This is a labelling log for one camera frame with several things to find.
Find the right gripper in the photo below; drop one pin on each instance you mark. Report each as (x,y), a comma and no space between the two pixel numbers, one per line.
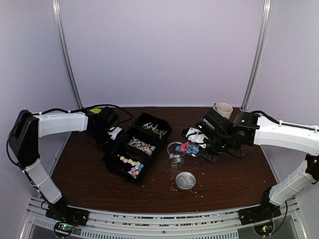
(211,158)

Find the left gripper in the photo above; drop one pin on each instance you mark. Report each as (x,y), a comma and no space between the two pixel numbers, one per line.
(112,150)

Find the metal scoop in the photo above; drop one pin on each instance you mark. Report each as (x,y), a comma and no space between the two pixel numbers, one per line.
(188,148)

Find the black three-compartment candy tray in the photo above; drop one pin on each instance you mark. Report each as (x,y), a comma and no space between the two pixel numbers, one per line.
(134,154)

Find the clear plastic jar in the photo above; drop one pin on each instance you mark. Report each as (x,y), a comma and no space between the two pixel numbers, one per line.
(175,158)

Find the pile of star candies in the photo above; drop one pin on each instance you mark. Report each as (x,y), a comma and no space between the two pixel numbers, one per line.
(131,167)

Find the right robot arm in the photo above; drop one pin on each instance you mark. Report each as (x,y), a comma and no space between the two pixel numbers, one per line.
(259,129)

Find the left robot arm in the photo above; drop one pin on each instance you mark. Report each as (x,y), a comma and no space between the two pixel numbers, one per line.
(100,123)

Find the pile of stick candies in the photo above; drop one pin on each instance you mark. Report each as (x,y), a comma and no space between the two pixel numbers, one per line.
(154,129)

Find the green bowl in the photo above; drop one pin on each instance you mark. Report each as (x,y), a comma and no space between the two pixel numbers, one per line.
(95,111)

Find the patterned ceramic mug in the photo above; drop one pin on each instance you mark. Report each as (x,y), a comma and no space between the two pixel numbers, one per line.
(223,109)

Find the pile of swirl lollipops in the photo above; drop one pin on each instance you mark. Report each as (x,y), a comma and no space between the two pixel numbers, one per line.
(142,146)

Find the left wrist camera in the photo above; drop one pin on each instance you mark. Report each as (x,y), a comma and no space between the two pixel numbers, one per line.
(114,132)

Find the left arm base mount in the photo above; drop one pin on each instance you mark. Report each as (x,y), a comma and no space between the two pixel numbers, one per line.
(69,216)

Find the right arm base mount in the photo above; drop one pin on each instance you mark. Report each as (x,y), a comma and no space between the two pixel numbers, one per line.
(263,212)

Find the front aluminium rail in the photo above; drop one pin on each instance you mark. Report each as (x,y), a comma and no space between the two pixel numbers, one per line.
(221,224)

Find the left aluminium frame post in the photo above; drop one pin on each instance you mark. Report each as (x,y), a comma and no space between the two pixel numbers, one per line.
(65,53)

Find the aluminium frame post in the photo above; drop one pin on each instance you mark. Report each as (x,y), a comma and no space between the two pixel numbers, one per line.
(260,48)
(65,53)

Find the right aluminium frame post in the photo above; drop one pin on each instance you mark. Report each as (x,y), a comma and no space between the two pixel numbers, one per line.
(260,48)

